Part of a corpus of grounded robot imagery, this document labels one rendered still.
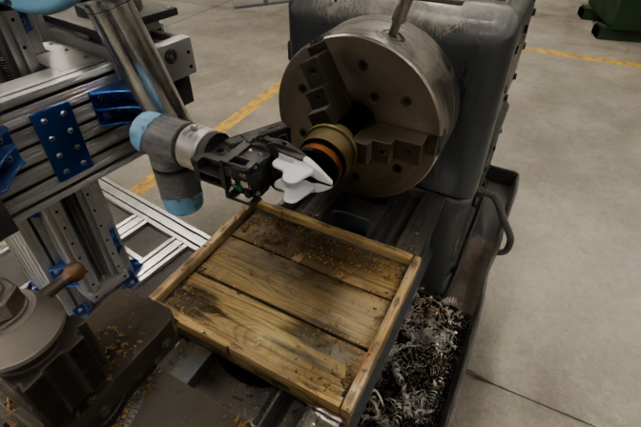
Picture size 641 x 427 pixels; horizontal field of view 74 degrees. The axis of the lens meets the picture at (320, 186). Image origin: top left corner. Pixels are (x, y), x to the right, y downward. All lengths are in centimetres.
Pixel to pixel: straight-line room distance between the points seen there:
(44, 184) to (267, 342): 70
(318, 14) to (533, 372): 143
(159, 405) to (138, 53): 55
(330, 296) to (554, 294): 149
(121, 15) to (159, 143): 22
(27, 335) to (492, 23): 76
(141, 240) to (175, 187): 113
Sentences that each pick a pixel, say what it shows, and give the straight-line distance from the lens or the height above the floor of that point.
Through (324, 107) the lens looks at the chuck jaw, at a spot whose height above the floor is 114.
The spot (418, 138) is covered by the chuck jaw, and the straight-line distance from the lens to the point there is 71.
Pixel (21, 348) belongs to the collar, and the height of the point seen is 114.
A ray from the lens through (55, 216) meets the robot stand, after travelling 136.
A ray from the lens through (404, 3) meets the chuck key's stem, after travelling 70.
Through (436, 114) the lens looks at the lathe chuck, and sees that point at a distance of 71.
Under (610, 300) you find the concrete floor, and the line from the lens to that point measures 219.
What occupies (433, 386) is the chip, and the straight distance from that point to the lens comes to 100.
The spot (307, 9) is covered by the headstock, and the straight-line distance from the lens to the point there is 93.
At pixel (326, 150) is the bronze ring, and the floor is 111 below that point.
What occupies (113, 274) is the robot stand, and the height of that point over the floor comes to 37.
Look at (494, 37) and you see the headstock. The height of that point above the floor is 122.
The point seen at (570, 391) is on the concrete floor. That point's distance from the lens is 184.
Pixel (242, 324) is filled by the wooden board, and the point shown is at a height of 89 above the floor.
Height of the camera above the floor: 146
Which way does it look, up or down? 38 degrees down
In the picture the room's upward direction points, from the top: straight up
